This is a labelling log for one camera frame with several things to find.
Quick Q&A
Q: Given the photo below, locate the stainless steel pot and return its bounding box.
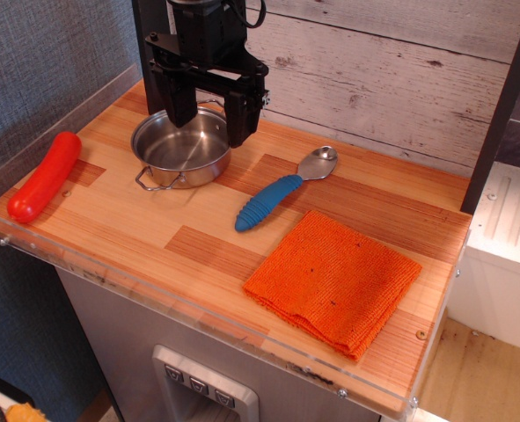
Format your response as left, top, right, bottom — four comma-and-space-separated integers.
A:
131, 99, 231, 192

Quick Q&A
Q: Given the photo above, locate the orange-red folded towel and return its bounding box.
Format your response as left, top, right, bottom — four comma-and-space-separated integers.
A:
243, 211, 422, 361

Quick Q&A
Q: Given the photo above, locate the red plastic sausage toy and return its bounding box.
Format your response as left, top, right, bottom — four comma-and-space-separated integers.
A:
6, 132, 82, 223

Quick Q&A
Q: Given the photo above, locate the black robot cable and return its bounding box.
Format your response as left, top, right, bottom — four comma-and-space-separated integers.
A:
222, 0, 268, 30

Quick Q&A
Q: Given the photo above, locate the dark vertical post right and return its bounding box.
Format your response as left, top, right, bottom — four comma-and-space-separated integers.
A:
460, 40, 520, 215

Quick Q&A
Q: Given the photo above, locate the silver dispenser button panel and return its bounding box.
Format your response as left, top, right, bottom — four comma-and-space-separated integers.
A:
152, 345, 260, 421

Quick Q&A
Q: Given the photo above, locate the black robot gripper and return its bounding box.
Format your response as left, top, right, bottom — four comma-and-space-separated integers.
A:
145, 7, 268, 149

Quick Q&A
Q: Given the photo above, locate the grey toy fridge cabinet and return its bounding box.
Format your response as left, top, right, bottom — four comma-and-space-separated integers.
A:
58, 270, 380, 421

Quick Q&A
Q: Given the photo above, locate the blue-handled metal spoon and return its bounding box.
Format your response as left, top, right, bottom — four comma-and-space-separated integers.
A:
234, 146, 339, 232

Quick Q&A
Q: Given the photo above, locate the white toy sink counter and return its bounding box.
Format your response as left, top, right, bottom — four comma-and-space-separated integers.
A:
448, 64, 520, 357

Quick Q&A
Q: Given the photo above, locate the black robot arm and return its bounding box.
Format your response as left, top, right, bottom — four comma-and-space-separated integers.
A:
145, 1, 269, 148

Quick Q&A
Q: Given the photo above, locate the yellow and black toy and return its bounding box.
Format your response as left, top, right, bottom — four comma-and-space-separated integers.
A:
0, 403, 48, 422

